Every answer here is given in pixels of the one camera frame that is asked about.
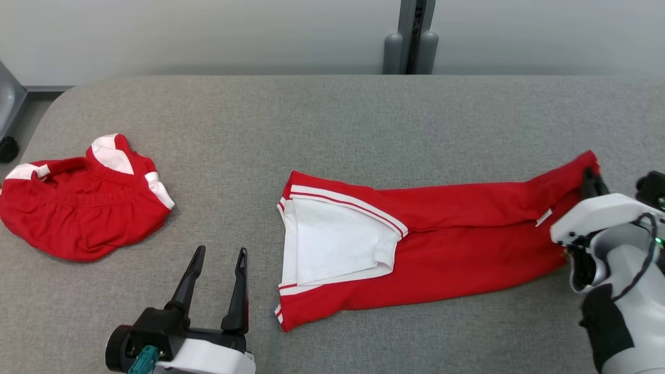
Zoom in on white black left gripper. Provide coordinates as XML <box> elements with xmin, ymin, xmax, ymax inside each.
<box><xmin>105</xmin><ymin>245</ymin><xmax>256</xmax><ymax>374</ymax></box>

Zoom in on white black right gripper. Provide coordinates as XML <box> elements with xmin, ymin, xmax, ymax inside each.
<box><xmin>551</xmin><ymin>167</ymin><xmax>665</xmax><ymax>245</ymax></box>

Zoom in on red shirt with white sleeves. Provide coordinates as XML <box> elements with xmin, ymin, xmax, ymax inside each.
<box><xmin>274</xmin><ymin>150</ymin><xmax>601</xmax><ymax>333</ymax></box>

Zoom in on red shorts with white trim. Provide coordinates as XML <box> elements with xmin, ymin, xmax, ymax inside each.
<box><xmin>0</xmin><ymin>133</ymin><xmax>176</xmax><ymax>262</ymax></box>

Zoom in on black caster wheel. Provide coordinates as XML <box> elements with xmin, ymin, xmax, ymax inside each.
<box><xmin>0</xmin><ymin>136</ymin><xmax>20</xmax><ymax>163</ymax></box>

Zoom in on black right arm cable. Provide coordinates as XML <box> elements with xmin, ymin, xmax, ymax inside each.
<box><xmin>612</xmin><ymin>212</ymin><xmax>661</xmax><ymax>303</ymax></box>

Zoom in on teal left camera connector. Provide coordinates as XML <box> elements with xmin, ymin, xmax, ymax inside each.
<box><xmin>127</xmin><ymin>346</ymin><xmax>160</xmax><ymax>374</ymax></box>

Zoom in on grey rounded post foot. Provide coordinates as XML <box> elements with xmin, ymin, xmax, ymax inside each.
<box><xmin>417</xmin><ymin>30</ymin><xmax>440</xmax><ymax>75</ymax></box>
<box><xmin>383</xmin><ymin>32</ymin><xmax>404</xmax><ymax>75</ymax></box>

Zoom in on grey metal partition post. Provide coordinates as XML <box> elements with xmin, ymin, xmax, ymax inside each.
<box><xmin>397</xmin><ymin>0</ymin><xmax>436</xmax><ymax>75</ymax></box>

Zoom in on grey wall baseboard rail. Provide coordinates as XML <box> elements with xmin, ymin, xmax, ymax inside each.
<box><xmin>23</xmin><ymin>85</ymin><xmax>73</xmax><ymax>95</ymax></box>

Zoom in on grey metal stand frame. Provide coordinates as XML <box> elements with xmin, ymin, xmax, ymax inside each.
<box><xmin>0</xmin><ymin>60</ymin><xmax>28</xmax><ymax>151</ymax></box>

